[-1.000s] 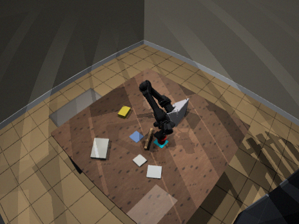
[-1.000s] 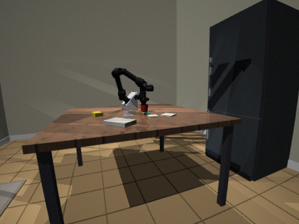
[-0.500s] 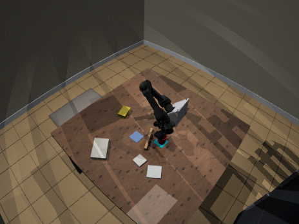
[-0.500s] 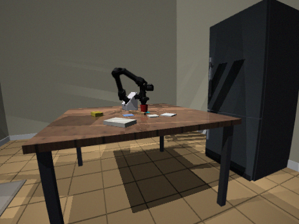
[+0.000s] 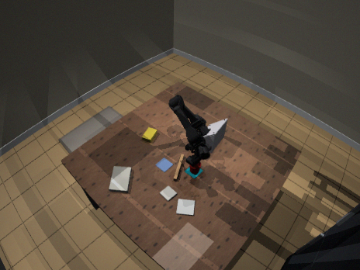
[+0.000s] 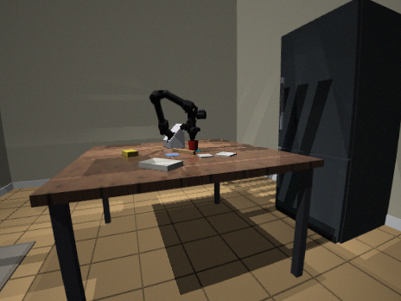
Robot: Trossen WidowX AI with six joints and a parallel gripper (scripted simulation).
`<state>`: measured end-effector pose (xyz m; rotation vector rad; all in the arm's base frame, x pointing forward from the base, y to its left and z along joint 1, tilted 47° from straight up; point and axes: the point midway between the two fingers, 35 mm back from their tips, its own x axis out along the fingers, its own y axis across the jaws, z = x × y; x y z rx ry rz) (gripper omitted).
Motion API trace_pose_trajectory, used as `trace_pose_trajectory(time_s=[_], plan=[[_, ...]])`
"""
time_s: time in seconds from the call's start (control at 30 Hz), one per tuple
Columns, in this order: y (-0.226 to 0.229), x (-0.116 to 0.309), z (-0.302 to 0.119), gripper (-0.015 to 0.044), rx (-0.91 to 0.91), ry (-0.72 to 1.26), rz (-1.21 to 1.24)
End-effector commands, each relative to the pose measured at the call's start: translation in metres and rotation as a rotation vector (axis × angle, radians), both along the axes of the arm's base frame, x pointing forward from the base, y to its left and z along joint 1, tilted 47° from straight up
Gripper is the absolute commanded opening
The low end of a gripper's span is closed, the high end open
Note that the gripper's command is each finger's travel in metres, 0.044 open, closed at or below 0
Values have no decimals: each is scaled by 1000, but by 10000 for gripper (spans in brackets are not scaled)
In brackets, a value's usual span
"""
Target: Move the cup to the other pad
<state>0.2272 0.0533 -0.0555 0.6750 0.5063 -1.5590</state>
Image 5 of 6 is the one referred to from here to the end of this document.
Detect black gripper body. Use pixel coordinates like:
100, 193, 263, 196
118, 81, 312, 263
185, 143, 212, 167

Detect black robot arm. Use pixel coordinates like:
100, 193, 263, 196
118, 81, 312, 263
168, 95, 211, 160

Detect red cup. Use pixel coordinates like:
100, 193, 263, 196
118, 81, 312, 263
189, 162, 201, 174

